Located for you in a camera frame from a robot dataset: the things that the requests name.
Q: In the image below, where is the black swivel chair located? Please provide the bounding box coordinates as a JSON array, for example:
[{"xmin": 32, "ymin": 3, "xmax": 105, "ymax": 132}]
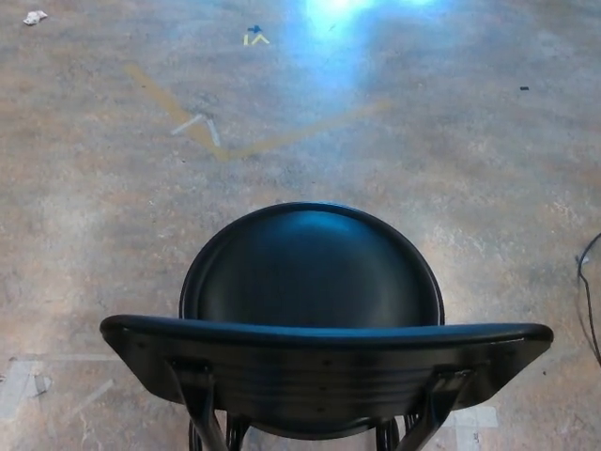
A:
[{"xmin": 99, "ymin": 201, "xmax": 555, "ymax": 451}]

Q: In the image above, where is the black cable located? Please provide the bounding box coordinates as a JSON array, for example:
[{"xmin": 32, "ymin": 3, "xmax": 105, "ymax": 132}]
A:
[{"xmin": 575, "ymin": 231, "xmax": 601, "ymax": 368}]

